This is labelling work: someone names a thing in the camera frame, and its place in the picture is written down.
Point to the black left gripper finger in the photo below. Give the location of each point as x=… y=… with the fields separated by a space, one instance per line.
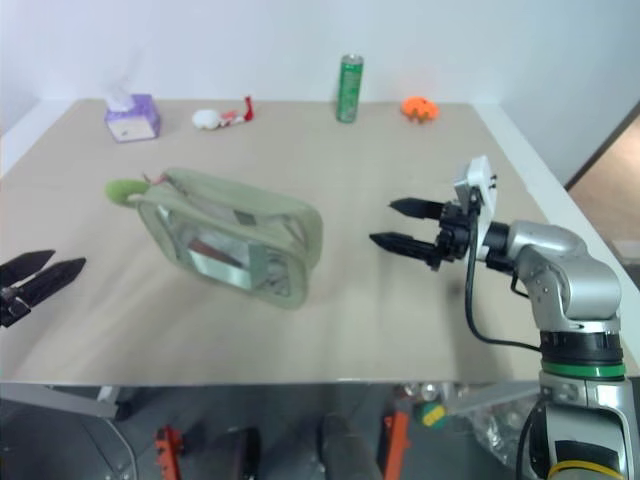
x=52 y=280
x=25 y=265

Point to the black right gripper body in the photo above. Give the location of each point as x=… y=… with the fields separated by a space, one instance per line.
x=452 y=235

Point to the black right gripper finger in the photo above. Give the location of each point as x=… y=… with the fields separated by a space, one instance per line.
x=417 y=208
x=402 y=244

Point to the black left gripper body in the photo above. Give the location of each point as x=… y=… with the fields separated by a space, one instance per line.
x=11 y=305

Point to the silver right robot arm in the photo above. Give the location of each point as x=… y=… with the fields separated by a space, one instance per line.
x=570 y=320

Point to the green transparent toiletry pouch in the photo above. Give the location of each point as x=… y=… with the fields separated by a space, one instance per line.
x=235 y=220

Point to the orange plastic toy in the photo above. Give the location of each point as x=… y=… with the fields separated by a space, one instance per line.
x=420 y=108

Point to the green fuzzy zipper pull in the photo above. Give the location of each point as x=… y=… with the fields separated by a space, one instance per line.
x=123 y=190

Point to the green drink can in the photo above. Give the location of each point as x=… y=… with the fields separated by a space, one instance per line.
x=349 y=90

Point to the green and yellow round object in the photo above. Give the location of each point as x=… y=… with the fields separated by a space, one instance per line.
x=432 y=414

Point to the purple tissue box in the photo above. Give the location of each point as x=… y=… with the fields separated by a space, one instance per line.
x=134 y=120

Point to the orange clamp stand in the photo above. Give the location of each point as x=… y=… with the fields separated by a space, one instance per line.
x=397 y=435
x=167 y=450

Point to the clear plastic bag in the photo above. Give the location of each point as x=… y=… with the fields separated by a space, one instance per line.
x=492 y=425

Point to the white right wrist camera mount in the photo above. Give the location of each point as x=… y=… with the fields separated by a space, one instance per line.
x=479 y=200

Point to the grey table frame bar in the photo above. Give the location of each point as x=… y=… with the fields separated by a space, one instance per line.
x=55 y=397

